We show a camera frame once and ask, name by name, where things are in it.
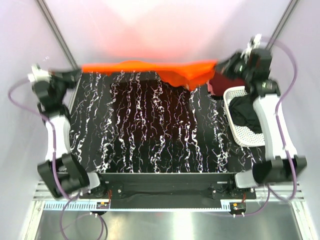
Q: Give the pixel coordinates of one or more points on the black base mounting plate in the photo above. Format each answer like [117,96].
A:
[218,185]

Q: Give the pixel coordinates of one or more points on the folded pink t shirt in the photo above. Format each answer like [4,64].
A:
[210,88]

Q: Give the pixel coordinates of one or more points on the folded maroon t shirt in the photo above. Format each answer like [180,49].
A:
[221,83]

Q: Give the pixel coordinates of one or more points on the black t shirt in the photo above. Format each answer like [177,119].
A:
[243,114]

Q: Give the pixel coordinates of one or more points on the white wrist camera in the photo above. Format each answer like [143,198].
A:
[253,43]
[37,74]

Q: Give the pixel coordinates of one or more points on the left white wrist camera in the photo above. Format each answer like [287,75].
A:
[37,74]

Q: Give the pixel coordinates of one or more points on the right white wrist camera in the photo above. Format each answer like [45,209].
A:
[253,43]

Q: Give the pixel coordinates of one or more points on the aluminium frame post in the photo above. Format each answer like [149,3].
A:
[289,10]
[49,18]

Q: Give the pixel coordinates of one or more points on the right aluminium frame post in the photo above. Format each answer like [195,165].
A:
[289,10]

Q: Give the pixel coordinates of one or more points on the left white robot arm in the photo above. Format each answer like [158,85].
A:
[61,172]

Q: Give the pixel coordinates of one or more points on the white slotted cable duct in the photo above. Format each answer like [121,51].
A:
[103,206]

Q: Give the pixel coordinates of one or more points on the orange t shirt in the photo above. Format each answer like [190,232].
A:
[188,75]

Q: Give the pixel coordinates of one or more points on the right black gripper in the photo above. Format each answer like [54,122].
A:
[225,67]

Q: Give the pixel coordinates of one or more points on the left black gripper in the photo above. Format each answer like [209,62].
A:
[71,78]

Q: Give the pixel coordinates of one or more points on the left aluminium frame post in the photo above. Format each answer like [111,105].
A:
[49,18]

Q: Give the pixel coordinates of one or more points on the aluminium front rail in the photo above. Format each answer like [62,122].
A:
[42,193]

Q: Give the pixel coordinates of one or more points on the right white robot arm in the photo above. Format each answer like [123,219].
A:
[282,162]

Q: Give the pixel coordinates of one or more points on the white plastic laundry basket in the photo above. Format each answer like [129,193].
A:
[242,135]

